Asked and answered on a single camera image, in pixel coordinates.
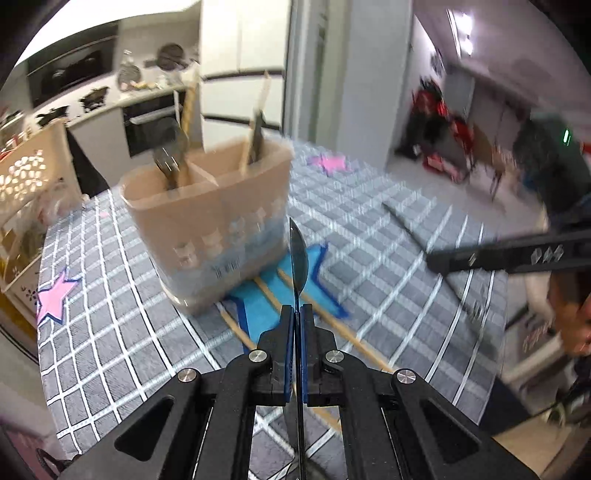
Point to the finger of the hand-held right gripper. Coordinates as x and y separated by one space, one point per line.
471 261

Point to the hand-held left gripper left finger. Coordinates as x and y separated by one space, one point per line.
288 360

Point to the black range hood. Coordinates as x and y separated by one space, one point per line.
69 69

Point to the round metal steamer plate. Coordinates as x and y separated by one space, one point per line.
129 77

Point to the round dark wall rack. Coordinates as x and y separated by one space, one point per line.
171 55

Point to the person's right hand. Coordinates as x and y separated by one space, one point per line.
575 314

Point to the beige flower-cutout storage trolley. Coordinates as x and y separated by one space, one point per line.
27 184

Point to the black built-in oven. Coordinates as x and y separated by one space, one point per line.
152 124

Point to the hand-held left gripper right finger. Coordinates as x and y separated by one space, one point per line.
308 360

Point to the ceiling light strip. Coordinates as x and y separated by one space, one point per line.
459 32

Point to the dark translucent spoon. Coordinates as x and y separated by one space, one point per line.
168 159

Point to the beige plastic utensil holder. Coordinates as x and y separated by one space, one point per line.
207 230

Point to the metal spoon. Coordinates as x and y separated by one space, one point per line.
299 258

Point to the grey checked tablecloth with stars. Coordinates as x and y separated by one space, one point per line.
115 360

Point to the red and black hanging decorations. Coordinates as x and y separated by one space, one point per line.
438 115

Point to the black wok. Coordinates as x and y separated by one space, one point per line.
53 116

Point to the black cooking pot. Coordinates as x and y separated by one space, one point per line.
94 99

